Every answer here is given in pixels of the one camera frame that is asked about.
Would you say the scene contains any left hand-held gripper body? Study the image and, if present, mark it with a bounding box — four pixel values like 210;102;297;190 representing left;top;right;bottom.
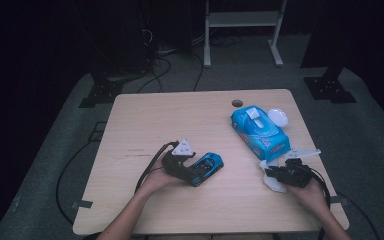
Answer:
160;137;197;183

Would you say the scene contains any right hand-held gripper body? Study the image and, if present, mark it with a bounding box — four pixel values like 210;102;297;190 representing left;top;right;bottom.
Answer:
275;148;323;189

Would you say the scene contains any white wet wipe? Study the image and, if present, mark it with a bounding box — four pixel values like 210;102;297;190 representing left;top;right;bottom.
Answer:
258;158;288;194

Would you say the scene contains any blue and black toy car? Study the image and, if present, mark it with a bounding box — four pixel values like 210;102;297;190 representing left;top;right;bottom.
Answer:
188;151;225;188

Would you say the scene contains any blue wet wipes pack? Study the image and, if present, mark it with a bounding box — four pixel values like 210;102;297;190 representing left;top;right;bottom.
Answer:
230;105;292;163

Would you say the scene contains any person's left hand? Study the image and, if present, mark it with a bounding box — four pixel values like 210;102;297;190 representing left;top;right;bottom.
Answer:
135;159;185;198

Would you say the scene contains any person's right hand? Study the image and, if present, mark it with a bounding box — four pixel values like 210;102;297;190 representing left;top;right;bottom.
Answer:
285;179;330;215

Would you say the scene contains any black tape strip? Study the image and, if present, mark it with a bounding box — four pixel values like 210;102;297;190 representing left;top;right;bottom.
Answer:
71;199;94;210
330;195;350;205

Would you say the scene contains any black stand base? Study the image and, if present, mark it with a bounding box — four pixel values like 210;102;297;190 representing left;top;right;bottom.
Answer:
302;65;358;105
78;77;125;109

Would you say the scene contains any white metal stand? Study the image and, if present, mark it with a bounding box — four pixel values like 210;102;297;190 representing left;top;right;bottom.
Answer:
203;0;289;69

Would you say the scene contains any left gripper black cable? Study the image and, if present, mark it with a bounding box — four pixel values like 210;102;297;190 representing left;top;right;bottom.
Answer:
134;140;180;194

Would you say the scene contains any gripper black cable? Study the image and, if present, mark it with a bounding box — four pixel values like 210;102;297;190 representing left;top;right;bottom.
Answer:
309;167;332;240
134;140;180;194

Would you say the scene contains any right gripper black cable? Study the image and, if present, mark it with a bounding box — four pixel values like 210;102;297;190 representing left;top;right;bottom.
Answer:
309;167;332;240

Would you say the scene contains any black floor cable bundle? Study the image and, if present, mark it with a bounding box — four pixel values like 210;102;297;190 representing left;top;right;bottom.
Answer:
135;28;205;94

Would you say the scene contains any long black floor cable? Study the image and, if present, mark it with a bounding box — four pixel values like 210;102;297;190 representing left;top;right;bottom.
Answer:
55;141;96;225

